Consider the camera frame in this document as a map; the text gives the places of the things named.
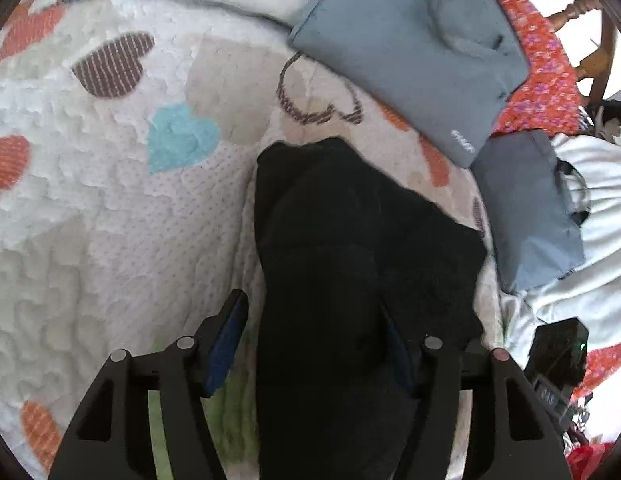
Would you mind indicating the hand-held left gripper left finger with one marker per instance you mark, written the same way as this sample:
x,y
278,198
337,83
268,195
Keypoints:
x,y
225,350

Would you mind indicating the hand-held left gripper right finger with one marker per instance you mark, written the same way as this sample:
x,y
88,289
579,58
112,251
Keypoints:
x,y
401,365

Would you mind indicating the black pants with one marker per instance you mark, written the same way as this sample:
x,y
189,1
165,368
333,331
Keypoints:
x,y
330,260

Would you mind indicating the white fleece blanket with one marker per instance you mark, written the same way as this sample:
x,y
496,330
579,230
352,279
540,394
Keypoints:
x,y
600,270

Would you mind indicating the red plastic bag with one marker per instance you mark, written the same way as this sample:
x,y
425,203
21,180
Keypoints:
x,y
585,457

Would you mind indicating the blue-grey folded garment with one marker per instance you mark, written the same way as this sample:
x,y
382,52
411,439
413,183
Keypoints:
x,y
530,220

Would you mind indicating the heart patterned quilt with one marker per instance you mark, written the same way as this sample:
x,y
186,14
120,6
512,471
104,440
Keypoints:
x,y
90,210

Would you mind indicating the red floral cover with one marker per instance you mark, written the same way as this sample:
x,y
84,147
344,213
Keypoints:
x,y
540,85

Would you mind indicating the grey folded shorts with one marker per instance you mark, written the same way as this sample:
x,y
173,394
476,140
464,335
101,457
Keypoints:
x,y
415,50

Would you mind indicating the wooden chair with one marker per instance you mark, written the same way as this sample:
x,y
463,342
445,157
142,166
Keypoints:
x,y
578,10

